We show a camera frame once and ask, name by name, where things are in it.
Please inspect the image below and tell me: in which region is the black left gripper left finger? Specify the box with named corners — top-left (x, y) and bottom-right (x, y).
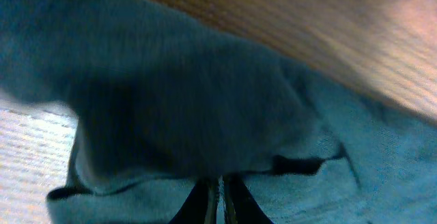
top-left (169, 178), bottom-right (219, 224)

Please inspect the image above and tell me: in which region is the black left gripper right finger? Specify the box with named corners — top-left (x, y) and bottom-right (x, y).
top-left (223, 175), bottom-right (273, 224)

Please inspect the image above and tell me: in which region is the black nike t-shirt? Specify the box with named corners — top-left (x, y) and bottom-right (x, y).
top-left (1, 0), bottom-right (436, 223)

